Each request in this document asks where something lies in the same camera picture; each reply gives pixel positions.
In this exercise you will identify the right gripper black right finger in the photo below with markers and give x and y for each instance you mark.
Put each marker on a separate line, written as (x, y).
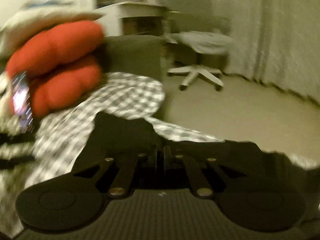
(205, 178)

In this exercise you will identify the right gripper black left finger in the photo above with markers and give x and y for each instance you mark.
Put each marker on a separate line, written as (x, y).
(111, 175)

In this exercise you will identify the grey white checkered quilt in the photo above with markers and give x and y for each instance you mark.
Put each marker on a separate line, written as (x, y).
(37, 200)

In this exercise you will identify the grey white office chair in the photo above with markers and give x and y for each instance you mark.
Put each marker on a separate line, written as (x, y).
(191, 23)

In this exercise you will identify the orange flower cushion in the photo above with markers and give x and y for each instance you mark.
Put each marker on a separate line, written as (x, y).
(60, 65)

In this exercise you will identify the grey star curtain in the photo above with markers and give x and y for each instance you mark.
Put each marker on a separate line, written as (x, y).
(276, 43)

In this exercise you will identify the black smartphone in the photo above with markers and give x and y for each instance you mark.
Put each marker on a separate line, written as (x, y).
(21, 102)

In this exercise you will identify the black garment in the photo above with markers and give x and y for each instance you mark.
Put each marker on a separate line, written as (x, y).
(113, 134)

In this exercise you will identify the cream white pillow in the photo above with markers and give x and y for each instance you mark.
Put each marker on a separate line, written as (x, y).
(28, 22)

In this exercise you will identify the dark green sofa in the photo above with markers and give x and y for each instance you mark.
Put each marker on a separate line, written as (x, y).
(134, 68)

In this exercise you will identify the white desk with shelves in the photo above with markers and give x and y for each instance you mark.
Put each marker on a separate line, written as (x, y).
(132, 17)

